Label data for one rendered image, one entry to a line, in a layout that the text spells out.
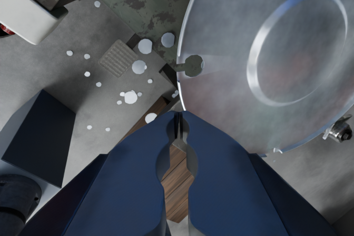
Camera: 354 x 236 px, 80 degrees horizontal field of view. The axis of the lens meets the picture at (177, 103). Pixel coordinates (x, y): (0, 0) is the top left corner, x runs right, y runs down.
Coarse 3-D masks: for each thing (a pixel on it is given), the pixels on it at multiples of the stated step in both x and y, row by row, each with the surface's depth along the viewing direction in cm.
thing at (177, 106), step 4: (176, 96) 23; (172, 100) 23; (176, 100) 23; (180, 100) 22; (168, 104) 23; (172, 104) 23; (176, 104) 22; (180, 104) 23; (164, 108) 23; (168, 108) 23; (172, 108) 23; (176, 108) 23; (180, 108) 23; (160, 112) 24; (164, 112) 23; (156, 116) 24; (176, 140) 25; (180, 140) 25; (176, 144) 25; (180, 144) 25; (184, 144) 25; (180, 148) 25; (184, 148) 26; (184, 152) 26
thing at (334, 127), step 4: (344, 116) 32; (348, 116) 32; (340, 120) 31; (344, 120) 32; (332, 124) 32; (336, 124) 32; (340, 124) 32; (328, 128) 32; (332, 128) 32; (336, 128) 32; (328, 132) 32; (332, 132) 32; (324, 136) 33
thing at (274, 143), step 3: (273, 138) 30; (276, 138) 30; (279, 138) 30; (270, 141) 30; (273, 141) 30; (276, 141) 30; (279, 141) 30; (270, 144) 30; (273, 144) 30; (276, 144) 30; (270, 147) 30; (273, 147) 31
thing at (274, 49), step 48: (192, 0) 17; (240, 0) 19; (288, 0) 21; (336, 0) 22; (192, 48) 20; (240, 48) 22; (288, 48) 23; (336, 48) 25; (192, 96) 22; (240, 96) 24; (288, 96) 26; (336, 96) 30; (240, 144) 28; (288, 144) 31
